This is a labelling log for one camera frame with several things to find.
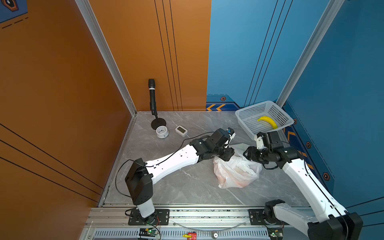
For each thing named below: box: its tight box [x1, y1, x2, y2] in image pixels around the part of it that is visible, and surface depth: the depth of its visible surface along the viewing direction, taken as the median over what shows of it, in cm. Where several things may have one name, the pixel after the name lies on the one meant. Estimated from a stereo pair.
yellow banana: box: [257, 116, 278, 130], surface depth 114 cm
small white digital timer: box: [175, 125, 188, 137], surface depth 107 cm
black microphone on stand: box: [148, 78, 167, 130], surface depth 98 cm
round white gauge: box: [156, 125, 170, 139], surface depth 105 cm
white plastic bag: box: [213, 153, 263, 189], surface depth 80 cm
